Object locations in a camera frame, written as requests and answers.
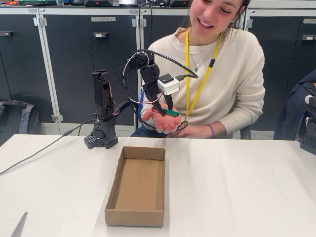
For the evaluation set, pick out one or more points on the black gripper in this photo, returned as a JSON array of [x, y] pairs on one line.
[[149, 91]]

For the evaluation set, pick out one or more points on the red black marker green cap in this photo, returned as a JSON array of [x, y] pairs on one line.
[[172, 113]]

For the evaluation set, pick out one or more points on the person left forearm cream sleeve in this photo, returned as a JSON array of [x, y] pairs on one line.
[[229, 123]]

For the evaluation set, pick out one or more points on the person right forearm cream sleeve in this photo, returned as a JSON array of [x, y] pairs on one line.
[[144, 105]]

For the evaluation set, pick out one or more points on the black idle robot arm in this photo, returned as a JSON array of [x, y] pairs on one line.
[[308, 140]]

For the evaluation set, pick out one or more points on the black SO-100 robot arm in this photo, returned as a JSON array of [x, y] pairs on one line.
[[101, 98]]

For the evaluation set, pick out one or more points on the person torso cream sweater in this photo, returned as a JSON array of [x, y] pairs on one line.
[[227, 74]]

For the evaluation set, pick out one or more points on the person head dark hair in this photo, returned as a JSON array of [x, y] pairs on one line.
[[212, 12]]

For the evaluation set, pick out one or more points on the person right hand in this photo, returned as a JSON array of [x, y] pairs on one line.
[[160, 123]]

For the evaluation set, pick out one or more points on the person left hand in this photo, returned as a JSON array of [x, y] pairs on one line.
[[195, 132]]

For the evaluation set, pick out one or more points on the blue jeans leg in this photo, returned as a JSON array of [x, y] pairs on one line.
[[140, 132]]

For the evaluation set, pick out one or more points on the purple wristband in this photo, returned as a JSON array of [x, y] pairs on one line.
[[211, 130]]

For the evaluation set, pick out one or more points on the grey metal cabinet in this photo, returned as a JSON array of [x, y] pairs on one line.
[[69, 74], [17, 74], [279, 49], [160, 27]]

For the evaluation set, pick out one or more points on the open brown cardboard box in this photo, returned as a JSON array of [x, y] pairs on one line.
[[138, 185]]

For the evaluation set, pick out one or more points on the black device red logo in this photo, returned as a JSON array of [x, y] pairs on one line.
[[101, 3], [179, 3]]

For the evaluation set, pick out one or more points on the grey tape team label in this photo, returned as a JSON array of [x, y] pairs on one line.
[[103, 19], [309, 21]]

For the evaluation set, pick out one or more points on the grey box device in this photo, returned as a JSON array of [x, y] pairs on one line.
[[128, 2]]

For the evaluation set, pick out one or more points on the navy jacket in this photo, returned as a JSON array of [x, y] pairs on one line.
[[288, 111]]

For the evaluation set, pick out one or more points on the grey black backpack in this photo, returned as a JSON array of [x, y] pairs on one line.
[[27, 123]]

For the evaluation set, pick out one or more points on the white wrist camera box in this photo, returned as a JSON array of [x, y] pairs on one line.
[[170, 85]]

